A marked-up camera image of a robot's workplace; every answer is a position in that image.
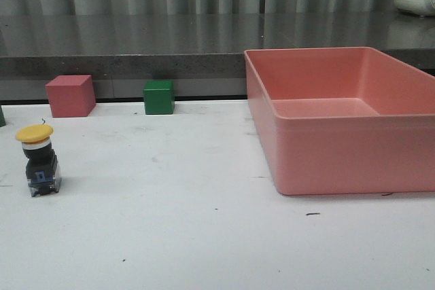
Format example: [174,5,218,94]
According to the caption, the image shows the green cube block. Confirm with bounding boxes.
[143,80,175,115]

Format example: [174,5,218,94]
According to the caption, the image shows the pink plastic bin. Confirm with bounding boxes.
[245,47,434,196]

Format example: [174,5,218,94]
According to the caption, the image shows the green block at left edge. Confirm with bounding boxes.
[0,107,6,127]

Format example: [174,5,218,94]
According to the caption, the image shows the pink cube block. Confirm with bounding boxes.
[45,75,96,118]

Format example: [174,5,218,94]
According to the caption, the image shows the yellow push button switch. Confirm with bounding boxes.
[16,124,62,197]

